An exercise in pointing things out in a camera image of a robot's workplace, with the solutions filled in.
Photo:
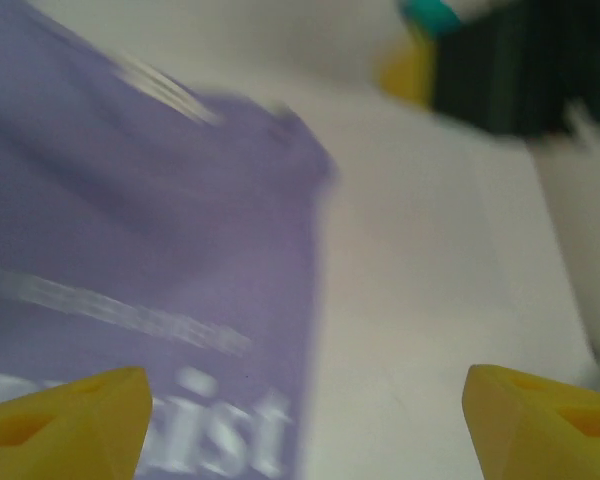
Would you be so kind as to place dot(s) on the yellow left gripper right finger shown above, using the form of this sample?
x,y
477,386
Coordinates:
x,y
545,430

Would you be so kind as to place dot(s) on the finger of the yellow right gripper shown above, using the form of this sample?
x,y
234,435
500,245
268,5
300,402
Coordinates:
x,y
407,75

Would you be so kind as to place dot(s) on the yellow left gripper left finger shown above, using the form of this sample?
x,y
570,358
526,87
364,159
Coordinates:
x,y
70,430

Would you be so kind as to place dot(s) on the purple t-shirt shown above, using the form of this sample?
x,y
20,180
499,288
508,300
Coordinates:
x,y
155,225

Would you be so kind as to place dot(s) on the folded teal t-shirt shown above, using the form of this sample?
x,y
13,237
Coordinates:
x,y
432,15

